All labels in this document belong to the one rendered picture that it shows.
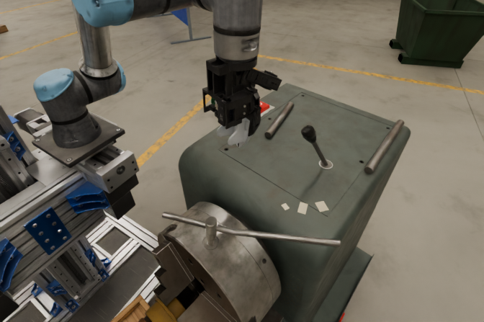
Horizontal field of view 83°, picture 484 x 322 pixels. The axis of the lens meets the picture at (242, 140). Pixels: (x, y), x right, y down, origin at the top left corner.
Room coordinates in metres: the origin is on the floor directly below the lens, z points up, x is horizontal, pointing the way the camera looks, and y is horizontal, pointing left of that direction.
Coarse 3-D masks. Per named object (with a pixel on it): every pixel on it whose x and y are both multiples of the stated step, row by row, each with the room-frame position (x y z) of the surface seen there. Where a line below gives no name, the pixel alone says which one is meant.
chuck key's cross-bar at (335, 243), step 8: (168, 216) 0.32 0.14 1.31; (176, 216) 0.32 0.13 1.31; (184, 216) 0.32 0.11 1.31; (192, 224) 0.31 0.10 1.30; (200, 224) 0.31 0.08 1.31; (224, 232) 0.30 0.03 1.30; (232, 232) 0.29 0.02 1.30; (240, 232) 0.29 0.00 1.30; (248, 232) 0.29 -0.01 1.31; (256, 232) 0.29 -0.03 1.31; (264, 232) 0.29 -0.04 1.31; (280, 240) 0.27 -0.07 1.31; (288, 240) 0.27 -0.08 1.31; (296, 240) 0.27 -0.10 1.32; (304, 240) 0.27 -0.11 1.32; (312, 240) 0.26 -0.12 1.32; (320, 240) 0.26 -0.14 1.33; (328, 240) 0.26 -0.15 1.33; (336, 240) 0.26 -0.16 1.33
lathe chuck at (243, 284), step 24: (192, 216) 0.39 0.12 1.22; (192, 240) 0.32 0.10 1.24; (192, 264) 0.29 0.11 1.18; (216, 264) 0.27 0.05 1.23; (240, 264) 0.28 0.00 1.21; (216, 288) 0.24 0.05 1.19; (240, 288) 0.24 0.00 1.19; (264, 288) 0.25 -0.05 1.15; (240, 312) 0.21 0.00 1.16; (264, 312) 0.23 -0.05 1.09
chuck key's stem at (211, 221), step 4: (212, 216) 0.32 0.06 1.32; (208, 220) 0.31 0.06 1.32; (212, 220) 0.31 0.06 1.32; (216, 220) 0.31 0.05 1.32; (208, 224) 0.30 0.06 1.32; (212, 224) 0.30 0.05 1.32; (216, 224) 0.30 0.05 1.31; (208, 228) 0.30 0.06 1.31; (212, 228) 0.30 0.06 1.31; (208, 232) 0.30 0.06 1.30; (212, 232) 0.30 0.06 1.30; (216, 232) 0.31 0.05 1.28; (208, 236) 0.30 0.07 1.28; (212, 236) 0.30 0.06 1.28; (208, 240) 0.30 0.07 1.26; (212, 240) 0.30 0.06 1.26; (208, 244) 0.31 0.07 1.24; (212, 244) 0.31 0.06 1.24
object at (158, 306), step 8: (160, 304) 0.23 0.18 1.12; (168, 304) 0.24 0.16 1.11; (176, 304) 0.24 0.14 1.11; (152, 312) 0.22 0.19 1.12; (160, 312) 0.22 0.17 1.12; (168, 312) 0.22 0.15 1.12; (176, 312) 0.23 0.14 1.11; (144, 320) 0.21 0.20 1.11; (152, 320) 0.21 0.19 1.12; (160, 320) 0.21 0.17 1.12; (168, 320) 0.21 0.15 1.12; (176, 320) 0.21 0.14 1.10
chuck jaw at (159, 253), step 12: (168, 240) 0.35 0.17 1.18; (156, 252) 0.31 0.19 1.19; (168, 252) 0.32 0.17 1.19; (168, 264) 0.30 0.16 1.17; (180, 264) 0.31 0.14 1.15; (156, 276) 0.28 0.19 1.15; (168, 276) 0.28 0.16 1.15; (180, 276) 0.29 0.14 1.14; (192, 276) 0.29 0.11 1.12; (156, 288) 0.27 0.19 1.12; (168, 288) 0.26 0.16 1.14; (180, 288) 0.27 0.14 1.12; (168, 300) 0.24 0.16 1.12
